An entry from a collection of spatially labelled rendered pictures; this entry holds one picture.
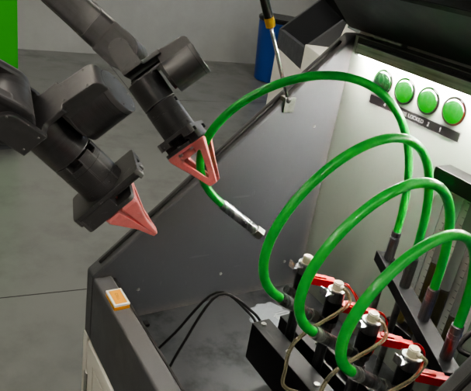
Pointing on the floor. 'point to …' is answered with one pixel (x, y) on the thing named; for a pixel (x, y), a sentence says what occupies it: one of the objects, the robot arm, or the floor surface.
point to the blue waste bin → (262, 64)
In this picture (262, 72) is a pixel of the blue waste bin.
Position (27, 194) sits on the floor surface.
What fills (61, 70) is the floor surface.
